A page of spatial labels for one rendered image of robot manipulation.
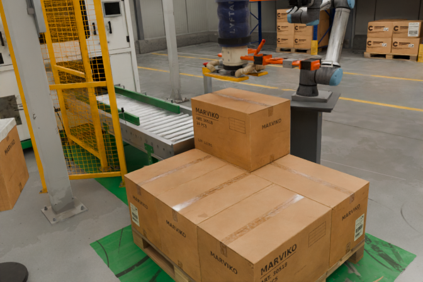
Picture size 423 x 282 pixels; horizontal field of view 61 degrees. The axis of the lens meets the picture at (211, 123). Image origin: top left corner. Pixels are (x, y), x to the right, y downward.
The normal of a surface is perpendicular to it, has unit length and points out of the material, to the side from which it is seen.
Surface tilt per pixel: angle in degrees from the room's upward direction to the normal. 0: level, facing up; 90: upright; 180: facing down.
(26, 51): 90
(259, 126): 90
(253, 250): 0
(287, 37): 85
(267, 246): 0
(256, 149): 90
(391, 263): 0
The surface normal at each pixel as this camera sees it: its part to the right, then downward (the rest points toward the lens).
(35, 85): 0.65, 0.21
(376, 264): -0.07, -0.94
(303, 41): -0.72, 0.26
